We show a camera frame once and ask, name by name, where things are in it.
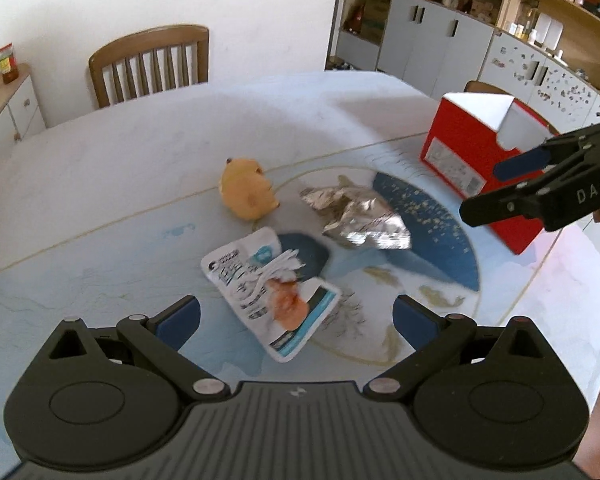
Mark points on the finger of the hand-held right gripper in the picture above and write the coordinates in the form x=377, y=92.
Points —
x=522, y=162
x=495, y=207

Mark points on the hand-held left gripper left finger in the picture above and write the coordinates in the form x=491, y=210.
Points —
x=180, y=321

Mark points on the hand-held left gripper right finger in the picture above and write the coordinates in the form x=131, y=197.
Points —
x=412, y=322

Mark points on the red cardboard box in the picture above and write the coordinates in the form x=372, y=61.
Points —
x=465, y=145

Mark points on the white patterned desktop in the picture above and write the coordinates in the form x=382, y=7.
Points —
x=105, y=170

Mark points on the white and blue packet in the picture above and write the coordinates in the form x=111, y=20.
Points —
x=240, y=270

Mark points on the crumpled silver foil wrapper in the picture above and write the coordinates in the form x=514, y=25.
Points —
x=365, y=220

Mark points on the white container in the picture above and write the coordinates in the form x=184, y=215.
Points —
x=549, y=30

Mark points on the glass jar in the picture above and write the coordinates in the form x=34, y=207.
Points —
x=528, y=17

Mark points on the yellow plush toy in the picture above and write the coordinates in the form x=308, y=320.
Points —
x=245, y=187

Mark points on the grey door cabinet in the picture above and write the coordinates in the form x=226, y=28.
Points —
x=430, y=45

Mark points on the tall open wooden shelf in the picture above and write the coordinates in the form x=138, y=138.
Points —
x=360, y=5

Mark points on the small white side cabinet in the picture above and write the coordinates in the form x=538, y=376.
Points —
x=15, y=110

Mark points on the red-lidded jar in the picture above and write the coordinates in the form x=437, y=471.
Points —
x=7, y=62

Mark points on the wooden wall shelf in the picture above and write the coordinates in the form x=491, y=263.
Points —
x=585, y=25

